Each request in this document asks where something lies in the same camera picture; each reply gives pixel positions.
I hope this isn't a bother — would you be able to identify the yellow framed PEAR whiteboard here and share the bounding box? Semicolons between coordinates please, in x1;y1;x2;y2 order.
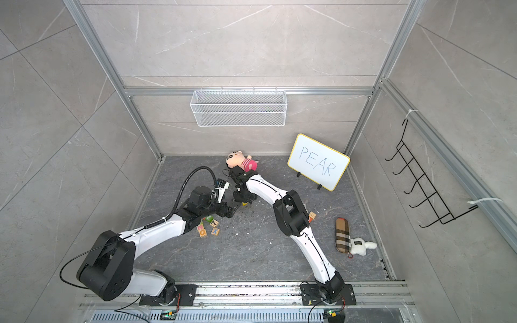
288;133;350;191

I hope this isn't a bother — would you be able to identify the plaid plush dog toy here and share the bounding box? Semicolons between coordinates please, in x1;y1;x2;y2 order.
335;217;378;258

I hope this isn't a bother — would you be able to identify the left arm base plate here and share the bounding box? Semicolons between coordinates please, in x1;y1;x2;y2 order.
139;284;198;307

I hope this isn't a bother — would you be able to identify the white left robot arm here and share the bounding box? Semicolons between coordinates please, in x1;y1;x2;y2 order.
76;180;234;304

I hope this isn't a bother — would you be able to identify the white wire mesh basket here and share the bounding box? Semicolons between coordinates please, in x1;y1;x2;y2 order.
190;90;288;127

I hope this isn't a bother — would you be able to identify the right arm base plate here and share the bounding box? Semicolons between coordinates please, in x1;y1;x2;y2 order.
299;281;357;306

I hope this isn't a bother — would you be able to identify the wooden orange block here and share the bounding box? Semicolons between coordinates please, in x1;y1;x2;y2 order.
308;212;316;223

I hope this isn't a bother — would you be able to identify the black wall hook rack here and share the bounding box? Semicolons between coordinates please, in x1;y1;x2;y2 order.
385;119;479;229

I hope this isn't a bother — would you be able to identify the wooden Q block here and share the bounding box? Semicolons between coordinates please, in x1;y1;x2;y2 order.
197;226;207;238

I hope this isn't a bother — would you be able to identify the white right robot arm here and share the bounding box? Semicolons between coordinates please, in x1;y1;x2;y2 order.
229;167;345;302

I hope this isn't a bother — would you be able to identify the pink cartoon boy plush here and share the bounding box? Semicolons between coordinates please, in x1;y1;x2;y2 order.
226;151;258;172

